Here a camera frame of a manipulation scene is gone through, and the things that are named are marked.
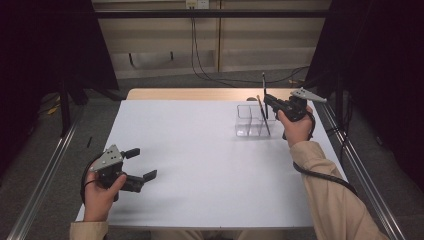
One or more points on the wooden table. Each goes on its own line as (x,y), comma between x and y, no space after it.
(200,94)

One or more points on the white wall outlet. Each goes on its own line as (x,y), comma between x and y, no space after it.
(197,3)

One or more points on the black metal stand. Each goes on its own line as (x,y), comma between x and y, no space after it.
(64,110)

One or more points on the person's lap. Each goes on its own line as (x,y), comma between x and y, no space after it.
(216,235)

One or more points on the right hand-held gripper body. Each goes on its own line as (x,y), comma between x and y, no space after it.
(295,103)

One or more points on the gold ferrule makeup brush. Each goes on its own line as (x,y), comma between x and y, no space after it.
(264,116)

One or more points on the black silver ferrule makeup brush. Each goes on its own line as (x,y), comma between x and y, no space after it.
(265,86)

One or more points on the person's right hand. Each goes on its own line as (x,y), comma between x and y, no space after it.
(296,130)

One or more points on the metal floor rail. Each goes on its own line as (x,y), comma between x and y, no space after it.
(376,200)
(43,173)

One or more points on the black curtain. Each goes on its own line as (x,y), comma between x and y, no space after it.
(383,66)
(40,50)

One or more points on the person's left hand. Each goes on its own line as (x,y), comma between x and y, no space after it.
(100,200)

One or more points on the clear acrylic organizer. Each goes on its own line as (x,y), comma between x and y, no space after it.
(250,123)

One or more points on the black horizontal bar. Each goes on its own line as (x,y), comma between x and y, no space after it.
(200,13)

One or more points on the small black stick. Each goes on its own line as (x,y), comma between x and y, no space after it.
(89,142)

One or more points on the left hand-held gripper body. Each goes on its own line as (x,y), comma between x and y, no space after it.
(108,166)

